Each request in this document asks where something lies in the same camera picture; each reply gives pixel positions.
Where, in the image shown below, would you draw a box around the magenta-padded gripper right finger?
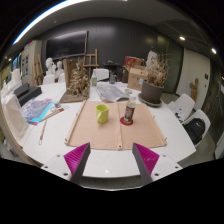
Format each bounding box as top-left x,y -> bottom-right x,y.
131,142 -> 183,186

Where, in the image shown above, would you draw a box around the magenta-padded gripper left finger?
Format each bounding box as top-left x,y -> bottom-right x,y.
40,142 -> 92,185

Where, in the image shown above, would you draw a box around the clear bottle with dark drink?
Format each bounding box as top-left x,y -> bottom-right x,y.
123,93 -> 138,125

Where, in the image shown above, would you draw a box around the tan wooden drawing board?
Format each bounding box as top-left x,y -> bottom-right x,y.
64,99 -> 168,152

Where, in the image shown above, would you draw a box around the thin wooden stick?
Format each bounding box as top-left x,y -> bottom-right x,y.
38,119 -> 48,146

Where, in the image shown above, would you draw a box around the yellow-green mug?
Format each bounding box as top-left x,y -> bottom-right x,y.
95,104 -> 110,125

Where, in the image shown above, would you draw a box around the black backpack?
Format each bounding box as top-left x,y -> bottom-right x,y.
184,117 -> 206,145

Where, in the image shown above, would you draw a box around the dark round plant saucer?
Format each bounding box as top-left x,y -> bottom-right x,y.
137,92 -> 163,108

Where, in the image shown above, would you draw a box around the purple and teal painting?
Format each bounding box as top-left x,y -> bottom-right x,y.
19,97 -> 54,127

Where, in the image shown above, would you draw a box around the white plastic chair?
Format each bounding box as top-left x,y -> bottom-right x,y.
168,93 -> 196,123
182,109 -> 212,148

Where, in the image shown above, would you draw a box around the dry plant in dark pot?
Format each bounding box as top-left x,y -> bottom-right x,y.
140,53 -> 170,104

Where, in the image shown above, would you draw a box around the large white wood-edged panel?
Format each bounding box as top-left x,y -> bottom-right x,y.
0,93 -> 38,166

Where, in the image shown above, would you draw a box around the brown carved root sculpture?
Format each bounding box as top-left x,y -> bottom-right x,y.
59,58 -> 92,104

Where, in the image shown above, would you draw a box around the grey printed newspaper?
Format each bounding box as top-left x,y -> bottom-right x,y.
95,84 -> 129,103

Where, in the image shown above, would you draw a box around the flat black box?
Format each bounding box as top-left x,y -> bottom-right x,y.
13,83 -> 30,98
18,86 -> 43,107

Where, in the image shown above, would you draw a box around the brown cardboard box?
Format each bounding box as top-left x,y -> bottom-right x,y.
127,67 -> 149,92

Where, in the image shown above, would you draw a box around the small green-labelled spray bottle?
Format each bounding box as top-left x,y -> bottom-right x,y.
91,71 -> 98,88

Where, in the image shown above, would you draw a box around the dark grey kettle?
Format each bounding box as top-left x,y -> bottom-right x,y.
108,71 -> 118,85

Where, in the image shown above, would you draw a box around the white plaster bust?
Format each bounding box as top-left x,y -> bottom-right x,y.
54,60 -> 65,79
45,57 -> 57,76

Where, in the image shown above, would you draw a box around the wooden easel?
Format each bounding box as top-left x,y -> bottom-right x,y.
33,53 -> 44,86
82,48 -> 100,79

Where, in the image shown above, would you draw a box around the red box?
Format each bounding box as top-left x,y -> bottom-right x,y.
124,55 -> 143,69

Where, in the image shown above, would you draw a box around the white plaster figure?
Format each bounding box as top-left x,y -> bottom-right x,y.
146,50 -> 158,68

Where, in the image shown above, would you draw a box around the white glass-door cabinet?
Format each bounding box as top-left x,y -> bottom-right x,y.
20,39 -> 43,87

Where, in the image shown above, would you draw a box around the recessed ceiling spotlights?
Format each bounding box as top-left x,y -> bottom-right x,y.
3,34 -> 218,63

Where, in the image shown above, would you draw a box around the long white ceiling light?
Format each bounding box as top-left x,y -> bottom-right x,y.
12,0 -> 128,46

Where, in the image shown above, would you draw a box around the black wall screen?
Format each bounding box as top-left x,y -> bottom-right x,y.
45,30 -> 89,61

